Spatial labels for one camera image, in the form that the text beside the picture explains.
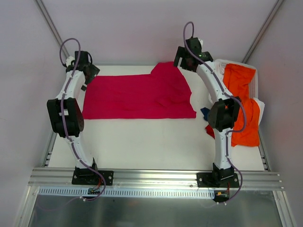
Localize magenta t shirt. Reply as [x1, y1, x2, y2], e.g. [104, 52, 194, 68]
[82, 62, 196, 120]

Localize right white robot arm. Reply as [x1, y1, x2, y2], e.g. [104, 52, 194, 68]
[174, 37, 241, 187]

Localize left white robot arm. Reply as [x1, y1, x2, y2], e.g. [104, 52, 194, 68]
[46, 51, 100, 184]

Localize white laundry basket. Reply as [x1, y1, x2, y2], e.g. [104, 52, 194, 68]
[206, 59, 258, 98]

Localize white t shirt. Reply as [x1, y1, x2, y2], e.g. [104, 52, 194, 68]
[214, 59, 265, 124]

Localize orange t shirt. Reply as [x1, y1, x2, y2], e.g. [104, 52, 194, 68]
[205, 63, 261, 148]

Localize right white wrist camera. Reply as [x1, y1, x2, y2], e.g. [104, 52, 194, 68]
[198, 38, 204, 47]

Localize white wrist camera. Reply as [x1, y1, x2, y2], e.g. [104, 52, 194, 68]
[198, 38, 204, 47]
[65, 56, 75, 67]

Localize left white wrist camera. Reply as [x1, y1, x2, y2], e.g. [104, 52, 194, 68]
[65, 56, 75, 67]

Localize left aluminium frame post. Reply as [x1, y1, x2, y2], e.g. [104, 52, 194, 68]
[34, 0, 63, 47]

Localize aluminium frame post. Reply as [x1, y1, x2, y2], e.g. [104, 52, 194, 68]
[34, 0, 63, 47]
[241, 0, 285, 63]

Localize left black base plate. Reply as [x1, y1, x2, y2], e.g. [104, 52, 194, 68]
[71, 167, 114, 186]

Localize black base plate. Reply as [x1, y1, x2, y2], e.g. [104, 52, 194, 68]
[196, 172, 240, 188]
[71, 167, 114, 186]

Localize right aluminium frame post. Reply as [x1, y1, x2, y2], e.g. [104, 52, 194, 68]
[241, 0, 285, 63]

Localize aluminium mounting rail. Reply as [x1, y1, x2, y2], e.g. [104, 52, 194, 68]
[28, 167, 285, 191]

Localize white slotted cable duct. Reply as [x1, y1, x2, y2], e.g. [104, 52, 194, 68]
[38, 186, 214, 199]

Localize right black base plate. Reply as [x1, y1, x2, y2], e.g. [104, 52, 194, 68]
[196, 172, 240, 188]

